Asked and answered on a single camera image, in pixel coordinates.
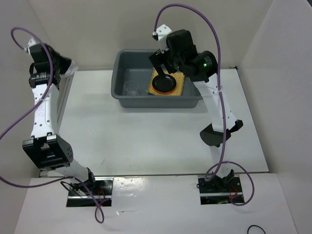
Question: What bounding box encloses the woven bamboo mat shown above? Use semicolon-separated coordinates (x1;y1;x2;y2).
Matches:
146;69;185;96

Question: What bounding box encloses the black round plate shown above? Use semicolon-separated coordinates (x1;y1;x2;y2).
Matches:
152;74;177;93

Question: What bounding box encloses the orange plastic plate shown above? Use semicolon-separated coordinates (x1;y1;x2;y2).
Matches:
148;86;177;96

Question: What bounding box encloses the clear glass cup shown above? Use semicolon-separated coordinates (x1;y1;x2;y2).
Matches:
64;60;78;77
124;80;138;96

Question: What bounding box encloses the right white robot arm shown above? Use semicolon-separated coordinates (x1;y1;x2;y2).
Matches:
149;25;243;192

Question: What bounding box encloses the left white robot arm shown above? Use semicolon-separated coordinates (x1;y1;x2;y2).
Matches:
22;43;97;195

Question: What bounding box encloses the grey plastic bin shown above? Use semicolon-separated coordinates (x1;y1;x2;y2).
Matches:
111;50;202;109

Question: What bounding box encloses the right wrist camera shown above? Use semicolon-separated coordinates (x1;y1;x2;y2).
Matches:
152;24;172;53

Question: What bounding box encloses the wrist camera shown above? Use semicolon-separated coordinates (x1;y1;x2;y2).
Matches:
23;38;41;55
152;24;172;53

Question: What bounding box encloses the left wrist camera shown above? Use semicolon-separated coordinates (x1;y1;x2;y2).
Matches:
23;38;41;55

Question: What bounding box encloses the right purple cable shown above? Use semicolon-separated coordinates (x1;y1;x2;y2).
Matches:
152;4;255;207

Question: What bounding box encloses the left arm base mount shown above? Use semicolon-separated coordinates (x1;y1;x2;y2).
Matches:
60;177;114;208

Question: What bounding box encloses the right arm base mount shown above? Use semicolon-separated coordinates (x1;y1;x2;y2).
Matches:
196;169;245;205

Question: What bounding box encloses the black cable loop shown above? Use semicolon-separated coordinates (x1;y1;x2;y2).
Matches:
247;225;266;234

